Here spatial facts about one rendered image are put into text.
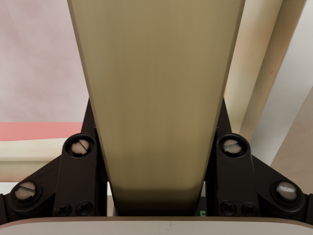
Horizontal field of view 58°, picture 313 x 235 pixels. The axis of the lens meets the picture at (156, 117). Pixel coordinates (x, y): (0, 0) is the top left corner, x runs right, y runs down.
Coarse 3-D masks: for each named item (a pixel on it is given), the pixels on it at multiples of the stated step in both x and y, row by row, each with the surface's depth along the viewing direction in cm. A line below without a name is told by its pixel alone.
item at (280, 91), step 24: (288, 0) 22; (312, 0) 20; (288, 24) 22; (312, 24) 21; (288, 48) 23; (312, 48) 23; (264, 72) 27; (288, 72) 24; (312, 72) 24; (264, 96) 27; (288, 96) 27; (264, 120) 29; (288, 120) 29; (264, 144) 32; (0, 168) 40; (24, 168) 40; (0, 192) 40
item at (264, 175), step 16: (224, 112) 11; (224, 128) 11; (256, 160) 10; (208, 176) 11; (256, 176) 9; (272, 176) 9; (272, 192) 9; (288, 192) 9; (272, 208) 9; (288, 208) 9
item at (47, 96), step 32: (0, 0) 23; (32, 0) 23; (64, 0) 23; (0, 32) 26; (32, 32) 26; (64, 32) 26; (0, 64) 28; (32, 64) 28; (64, 64) 28; (0, 96) 31; (32, 96) 31; (64, 96) 31; (0, 128) 35; (32, 128) 35; (64, 128) 35
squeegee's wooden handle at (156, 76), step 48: (96, 0) 4; (144, 0) 4; (192, 0) 4; (240, 0) 4; (96, 48) 5; (144, 48) 5; (192, 48) 5; (96, 96) 6; (144, 96) 6; (192, 96) 6; (144, 144) 7; (192, 144) 7; (144, 192) 8; (192, 192) 8
